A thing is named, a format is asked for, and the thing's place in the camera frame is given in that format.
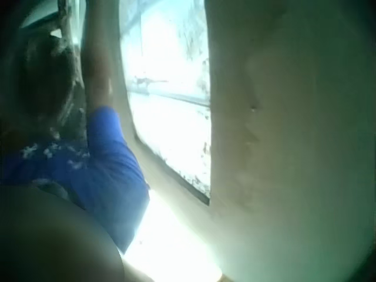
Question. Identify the grey slanted panel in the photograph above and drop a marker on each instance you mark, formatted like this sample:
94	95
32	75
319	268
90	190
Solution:
41	17

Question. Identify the bright window with dark frame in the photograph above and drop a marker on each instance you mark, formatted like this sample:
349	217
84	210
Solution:
167	88

